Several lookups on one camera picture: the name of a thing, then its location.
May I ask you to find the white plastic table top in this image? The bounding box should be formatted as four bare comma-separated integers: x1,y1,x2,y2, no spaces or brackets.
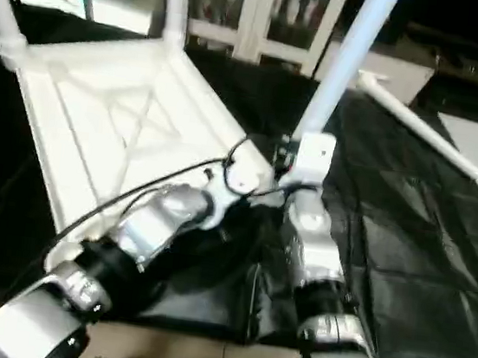
0,21,292,298

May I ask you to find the white glass-door cabinet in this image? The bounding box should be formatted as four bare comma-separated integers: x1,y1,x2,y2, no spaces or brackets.
179,0,351,81

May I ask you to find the black work mat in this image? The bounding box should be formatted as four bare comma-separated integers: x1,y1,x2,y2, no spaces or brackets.
0,0,478,358

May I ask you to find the white drawer unit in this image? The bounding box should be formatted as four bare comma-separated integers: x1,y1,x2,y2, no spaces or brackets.
315,41,438,109

